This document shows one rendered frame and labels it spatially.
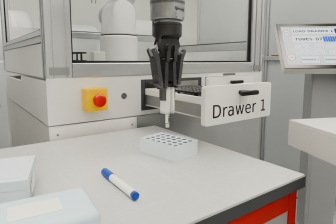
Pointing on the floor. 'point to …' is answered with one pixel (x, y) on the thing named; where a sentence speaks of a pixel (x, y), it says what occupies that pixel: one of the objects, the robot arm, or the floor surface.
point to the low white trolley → (165, 181)
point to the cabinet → (237, 143)
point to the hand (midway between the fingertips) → (167, 100)
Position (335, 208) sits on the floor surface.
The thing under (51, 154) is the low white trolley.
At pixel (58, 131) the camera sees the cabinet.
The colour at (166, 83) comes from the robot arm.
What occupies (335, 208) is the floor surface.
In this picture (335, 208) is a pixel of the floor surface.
